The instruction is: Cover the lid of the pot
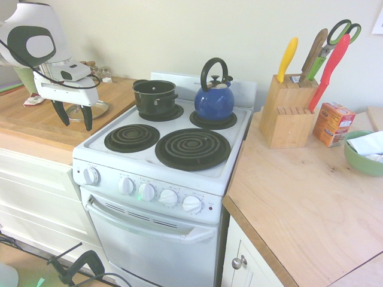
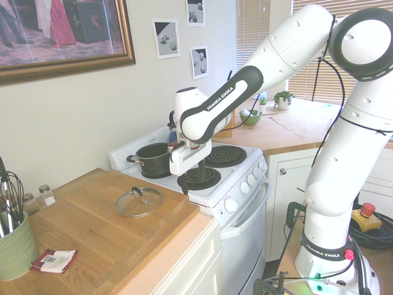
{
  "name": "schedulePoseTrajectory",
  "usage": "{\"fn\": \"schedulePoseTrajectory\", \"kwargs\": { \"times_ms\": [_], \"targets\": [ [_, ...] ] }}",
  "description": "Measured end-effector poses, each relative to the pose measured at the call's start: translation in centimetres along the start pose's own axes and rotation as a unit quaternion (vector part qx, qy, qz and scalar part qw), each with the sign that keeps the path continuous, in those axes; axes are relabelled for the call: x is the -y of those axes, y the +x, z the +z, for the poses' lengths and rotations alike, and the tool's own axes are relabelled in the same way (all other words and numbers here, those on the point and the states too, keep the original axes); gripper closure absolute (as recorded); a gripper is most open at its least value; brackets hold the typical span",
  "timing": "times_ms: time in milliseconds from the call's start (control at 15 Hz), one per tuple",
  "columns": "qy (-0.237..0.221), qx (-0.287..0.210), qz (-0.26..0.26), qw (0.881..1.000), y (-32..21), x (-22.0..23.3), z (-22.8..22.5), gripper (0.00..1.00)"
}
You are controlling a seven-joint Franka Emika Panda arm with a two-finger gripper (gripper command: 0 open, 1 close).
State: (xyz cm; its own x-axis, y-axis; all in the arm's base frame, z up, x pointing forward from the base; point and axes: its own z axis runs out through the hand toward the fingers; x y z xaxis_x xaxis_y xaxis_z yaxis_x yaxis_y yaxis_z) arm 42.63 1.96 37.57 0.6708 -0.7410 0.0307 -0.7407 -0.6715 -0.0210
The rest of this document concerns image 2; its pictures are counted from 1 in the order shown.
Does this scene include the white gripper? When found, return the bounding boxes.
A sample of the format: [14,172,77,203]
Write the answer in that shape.
[169,141,212,196]

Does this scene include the glass pot lid black handle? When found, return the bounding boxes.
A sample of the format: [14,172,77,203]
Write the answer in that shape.
[115,186,163,218]

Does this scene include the black cooking pot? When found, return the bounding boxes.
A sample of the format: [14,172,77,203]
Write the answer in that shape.
[126,142,173,179]

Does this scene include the bushy plant in white pot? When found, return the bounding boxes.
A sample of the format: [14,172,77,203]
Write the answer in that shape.
[273,90,295,111]

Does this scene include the black coil burner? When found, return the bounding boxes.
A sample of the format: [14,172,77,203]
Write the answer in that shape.
[203,145,248,168]
[177,165,222,191]

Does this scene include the blue kettle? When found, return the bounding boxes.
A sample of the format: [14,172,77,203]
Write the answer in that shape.
[166,111,180,144]

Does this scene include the white electric stove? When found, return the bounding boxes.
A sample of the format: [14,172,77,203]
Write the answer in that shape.
[108,125,273,295]

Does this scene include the green bowl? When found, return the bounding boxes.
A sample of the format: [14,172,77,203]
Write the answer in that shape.
[238,109,263,126]

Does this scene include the white cabinet under board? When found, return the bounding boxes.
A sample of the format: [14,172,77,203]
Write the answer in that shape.
[118,211,222,295]

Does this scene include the white cabinet with knob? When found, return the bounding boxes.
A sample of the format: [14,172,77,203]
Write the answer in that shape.
[264,147,393,262]

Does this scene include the green clamp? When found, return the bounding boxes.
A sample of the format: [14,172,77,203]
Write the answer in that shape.
[286,201,306,230]

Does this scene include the wooden butcher block board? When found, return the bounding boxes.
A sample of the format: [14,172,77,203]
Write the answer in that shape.
[29,167,200,295]

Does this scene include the grey paper print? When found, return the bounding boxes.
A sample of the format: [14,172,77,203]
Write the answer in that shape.
[185,0,206,28]
[189,45,209,81]
[151,18,181,60]

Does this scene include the black table clamp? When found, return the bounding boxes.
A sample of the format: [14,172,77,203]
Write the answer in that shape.
[252,270,289,295]

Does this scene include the wide wooden window blind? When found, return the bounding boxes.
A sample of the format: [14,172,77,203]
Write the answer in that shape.
[287,0,393,107]

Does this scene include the glass shaker white label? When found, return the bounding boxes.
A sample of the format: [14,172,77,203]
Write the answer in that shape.
[38,184,56,207]

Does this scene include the narrow wooden window blind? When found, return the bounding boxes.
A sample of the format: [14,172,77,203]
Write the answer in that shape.
[235,0,271,77]

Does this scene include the white packet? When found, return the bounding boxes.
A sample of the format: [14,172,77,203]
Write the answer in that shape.
[39,250,76,273]

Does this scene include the glass shaker metal cap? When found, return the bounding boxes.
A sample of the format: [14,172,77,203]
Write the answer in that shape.
[22,192,40,216]

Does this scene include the red packet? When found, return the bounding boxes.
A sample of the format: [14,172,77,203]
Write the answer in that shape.
[29,249,79,273]

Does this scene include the yellow emergency stop button box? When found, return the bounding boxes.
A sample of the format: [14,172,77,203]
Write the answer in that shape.
[351,202,384,234]

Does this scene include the green ceramic utensil holder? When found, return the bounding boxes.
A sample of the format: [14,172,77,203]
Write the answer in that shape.
[0,211,39,282]

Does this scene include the gold framed painting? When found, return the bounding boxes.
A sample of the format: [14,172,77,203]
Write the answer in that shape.
[0,0,136,87]

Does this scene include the white oven door handle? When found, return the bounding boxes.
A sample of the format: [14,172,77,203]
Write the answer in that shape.
[220,183,273,241]

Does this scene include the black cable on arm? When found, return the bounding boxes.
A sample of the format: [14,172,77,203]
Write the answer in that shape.
[311,14,388,175]

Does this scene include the black wire whisk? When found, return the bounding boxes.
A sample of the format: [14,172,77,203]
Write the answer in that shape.
[0,171,26,228]

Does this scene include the coiled black cables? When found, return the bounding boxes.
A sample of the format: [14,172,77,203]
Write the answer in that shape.
[349,211,393,250]

